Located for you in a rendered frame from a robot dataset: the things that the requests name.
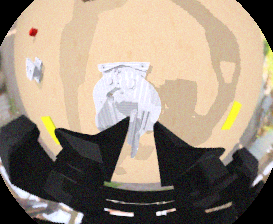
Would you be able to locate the small red block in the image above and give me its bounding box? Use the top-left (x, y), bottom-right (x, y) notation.
top-left (28, 28), bottom-right (38, 36)

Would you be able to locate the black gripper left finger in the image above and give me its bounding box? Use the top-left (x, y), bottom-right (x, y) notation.
top-left (54, 117), bottom-right (129, 183)

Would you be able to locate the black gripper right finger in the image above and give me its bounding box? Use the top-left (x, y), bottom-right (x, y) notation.
top-left (153, 121), bottom-right (225, 188)

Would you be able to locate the yellow flat plate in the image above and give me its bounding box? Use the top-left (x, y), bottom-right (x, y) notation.
top-left (40, 116), bottom-right (60, 145)

